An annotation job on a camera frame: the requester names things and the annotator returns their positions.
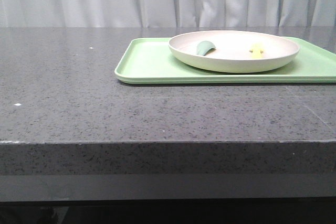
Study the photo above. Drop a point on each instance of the white round plate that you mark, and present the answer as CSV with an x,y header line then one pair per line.
x,y
232,51

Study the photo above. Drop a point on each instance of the green plastic spoon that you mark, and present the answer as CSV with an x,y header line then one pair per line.
x,y
204,47

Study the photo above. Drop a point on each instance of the yellow plastic fork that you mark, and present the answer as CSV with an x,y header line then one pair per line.
x,y
257,51

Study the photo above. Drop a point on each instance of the light green serving tray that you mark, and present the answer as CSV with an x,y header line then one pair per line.
x,y
149,61

